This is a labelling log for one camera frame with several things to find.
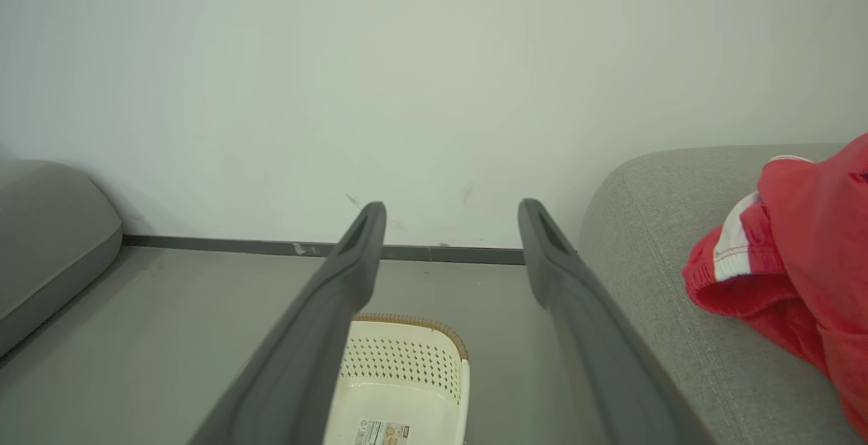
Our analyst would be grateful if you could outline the black wall baseboard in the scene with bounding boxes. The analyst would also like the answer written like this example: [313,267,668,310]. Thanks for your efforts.
[122,233,526,266]

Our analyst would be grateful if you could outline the cream perforated laundry basket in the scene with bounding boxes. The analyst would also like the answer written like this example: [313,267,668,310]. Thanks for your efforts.
[324,313,470,445]

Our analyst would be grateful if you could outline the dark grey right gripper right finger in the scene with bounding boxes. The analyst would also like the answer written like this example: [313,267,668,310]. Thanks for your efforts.
[519,199,716,445]

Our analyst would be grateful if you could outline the grey fabric sofa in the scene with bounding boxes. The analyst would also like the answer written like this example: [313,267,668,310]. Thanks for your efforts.
[576,144,868,445]

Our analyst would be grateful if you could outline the red and white garment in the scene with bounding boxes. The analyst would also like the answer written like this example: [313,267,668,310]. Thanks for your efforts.
[757,133,868,337]

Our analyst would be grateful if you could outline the red shorts with white trim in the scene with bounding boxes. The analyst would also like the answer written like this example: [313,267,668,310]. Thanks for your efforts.
[683,191,868,436]

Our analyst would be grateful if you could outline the printed basket label sticker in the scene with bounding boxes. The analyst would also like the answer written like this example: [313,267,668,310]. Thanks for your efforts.
[353,419,412,445]

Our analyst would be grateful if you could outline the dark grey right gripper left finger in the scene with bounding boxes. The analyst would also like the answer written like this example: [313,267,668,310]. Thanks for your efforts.
[190,201,387,445]

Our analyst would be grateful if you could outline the grey fabric seat cushion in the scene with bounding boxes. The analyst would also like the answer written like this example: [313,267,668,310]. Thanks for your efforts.
[0,160,124,359]

